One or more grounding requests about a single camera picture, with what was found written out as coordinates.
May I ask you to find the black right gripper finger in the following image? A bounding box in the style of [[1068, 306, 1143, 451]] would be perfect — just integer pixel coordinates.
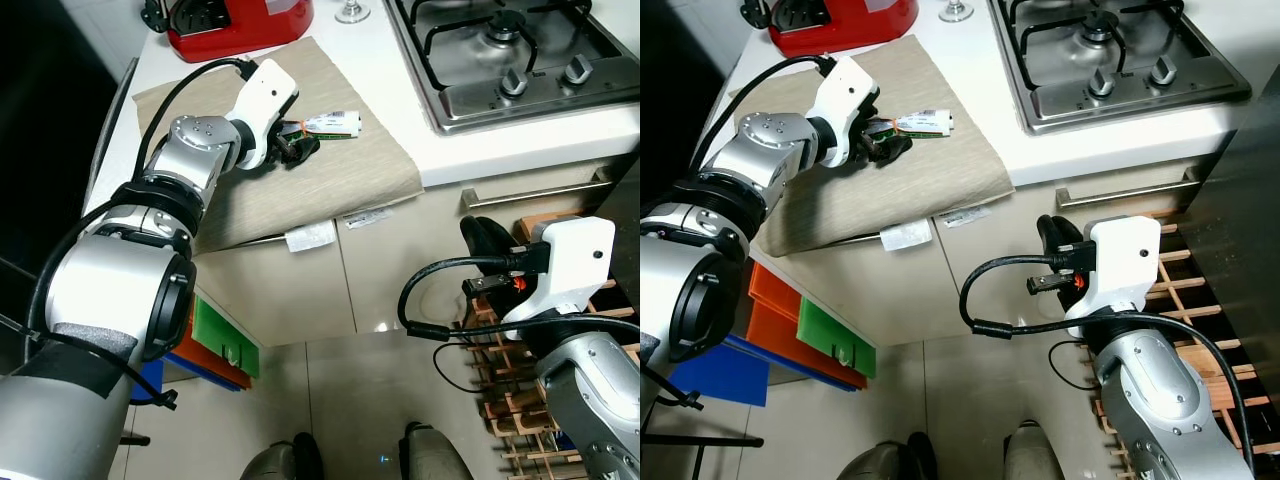
[[460, 215, 518, 269], [1036, 214, 1088, 266]]

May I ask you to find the green and white food packet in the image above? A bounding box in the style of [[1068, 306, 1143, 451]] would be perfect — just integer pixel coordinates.
[[880, 108, 954, 140], [280, 110, 362, 142]]

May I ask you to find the beige counter cloth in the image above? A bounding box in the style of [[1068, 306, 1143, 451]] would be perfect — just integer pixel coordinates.
[[733, 35, 1015, 261], [133, 37, 425, 255]]

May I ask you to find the beige kitchen counter cabinet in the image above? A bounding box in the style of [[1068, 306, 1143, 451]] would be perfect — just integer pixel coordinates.
[[195, 150, 641, 346], [790, 150, 1201, 346]]

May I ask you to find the plain white cloth tag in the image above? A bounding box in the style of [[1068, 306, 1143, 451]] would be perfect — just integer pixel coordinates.
[[284, 219, 340, 254], [879, 219, 934, 253]]

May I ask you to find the wooden wine rack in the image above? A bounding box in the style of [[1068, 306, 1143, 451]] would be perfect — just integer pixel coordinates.
[[1083, 208, 1280, 480], [462, 208, 641, 480]]

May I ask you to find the printed white cloth tag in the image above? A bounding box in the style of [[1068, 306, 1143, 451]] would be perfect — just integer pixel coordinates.
[[344, 207, 398, 231], [939, 204, 994, 230]]

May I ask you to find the red coffee machine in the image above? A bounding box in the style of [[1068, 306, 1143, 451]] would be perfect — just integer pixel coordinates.
[[143, 0, 315, 64], [741, 0, 920, 59]]

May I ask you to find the steel gas stove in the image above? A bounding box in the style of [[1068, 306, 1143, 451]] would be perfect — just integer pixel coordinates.
[[384, 0, 641, 136], [989, 0, 1254, 136]]

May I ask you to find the grey right robot foot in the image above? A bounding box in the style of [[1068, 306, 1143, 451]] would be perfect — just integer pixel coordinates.
[[399, 421, 477, 480], [1002, 419, 1078, 480]]

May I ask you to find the grey robot foot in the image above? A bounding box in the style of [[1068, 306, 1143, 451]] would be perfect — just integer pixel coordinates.
[[837, 431, 943, 480], [399, 421, 477, 480], [1002, 419, 1078, 480], [240, 431, 323, 480]]

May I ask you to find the green plastic bin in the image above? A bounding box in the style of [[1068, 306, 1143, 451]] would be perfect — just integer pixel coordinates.
[[796, 298, 877, 380], [191, 296, 262, 380]]

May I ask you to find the orange plastic bin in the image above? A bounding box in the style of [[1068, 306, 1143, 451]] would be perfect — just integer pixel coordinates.
[[744, 260, 867, 392], [163, 318, 253, 392]]

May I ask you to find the blue and grey board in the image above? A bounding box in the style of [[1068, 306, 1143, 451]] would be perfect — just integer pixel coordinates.
[[667, 333, 770, 407], [128, 357, 168, 405]]

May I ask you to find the grey left robot foot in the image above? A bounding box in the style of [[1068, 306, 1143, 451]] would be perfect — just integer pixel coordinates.
[[240, 431, 323, 480], [837, 431, 943, 480]]

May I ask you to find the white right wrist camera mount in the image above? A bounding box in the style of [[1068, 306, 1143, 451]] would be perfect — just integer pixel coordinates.
[[1064, 214, 1162, 338], [502, 214, 616, 328]]

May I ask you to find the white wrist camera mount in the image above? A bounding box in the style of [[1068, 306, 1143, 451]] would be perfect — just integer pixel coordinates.
[[1064, 214, 1162, 338], [804, 54, 882, 169], [231, 57, 300, 172], [502, 214, 616, 328]]

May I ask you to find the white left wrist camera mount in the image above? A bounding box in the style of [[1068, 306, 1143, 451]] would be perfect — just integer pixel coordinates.
[[231, 57, 300, 172], [804, 54, 882, 169]]

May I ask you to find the long steel drawer handle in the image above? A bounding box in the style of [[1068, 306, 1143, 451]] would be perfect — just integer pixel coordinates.
[[1056, 167, 1203, 211], [461, 168, 614, 211]]

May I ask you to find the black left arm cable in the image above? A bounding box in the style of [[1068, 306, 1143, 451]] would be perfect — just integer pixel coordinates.
[[690, 54, 839, 181], [135, 57, 259, 186]]

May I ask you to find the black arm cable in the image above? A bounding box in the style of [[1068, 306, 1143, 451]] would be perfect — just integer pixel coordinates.
[[135, 57, 259, 186], [398, 257, 641, 343], [957, 254, 1253, 456], [690, 54, 839, 181]]

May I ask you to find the black floor cable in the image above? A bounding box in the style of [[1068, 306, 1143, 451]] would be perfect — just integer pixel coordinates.
[[1049, 340, 1097, 394], [432, 340, 483, 394]]

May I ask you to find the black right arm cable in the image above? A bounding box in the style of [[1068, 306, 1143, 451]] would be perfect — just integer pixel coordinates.
[[957, 254, 1253, 456], [398, 257, 641, 343]]

